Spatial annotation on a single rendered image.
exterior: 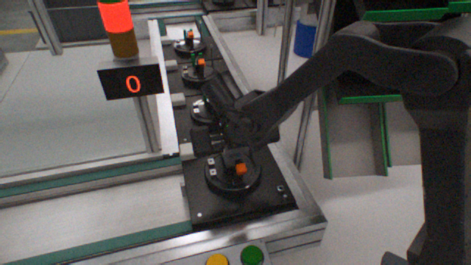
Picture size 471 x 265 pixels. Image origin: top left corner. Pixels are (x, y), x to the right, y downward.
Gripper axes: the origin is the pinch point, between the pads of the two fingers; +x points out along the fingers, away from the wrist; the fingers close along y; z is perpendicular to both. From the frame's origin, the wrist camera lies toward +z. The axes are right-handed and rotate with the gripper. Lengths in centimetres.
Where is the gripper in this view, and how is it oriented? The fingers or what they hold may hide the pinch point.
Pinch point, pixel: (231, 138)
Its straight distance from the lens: 67.5
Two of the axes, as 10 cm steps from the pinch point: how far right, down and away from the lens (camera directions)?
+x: -1.8, 1.5, 9.7
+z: -2.0, -9.7, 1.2
